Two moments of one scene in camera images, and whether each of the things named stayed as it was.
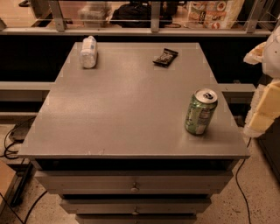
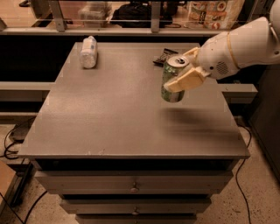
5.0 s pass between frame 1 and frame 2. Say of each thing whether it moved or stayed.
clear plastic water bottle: stayed
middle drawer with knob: stayed
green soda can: moved
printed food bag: stayed
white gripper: moved
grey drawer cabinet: stayed
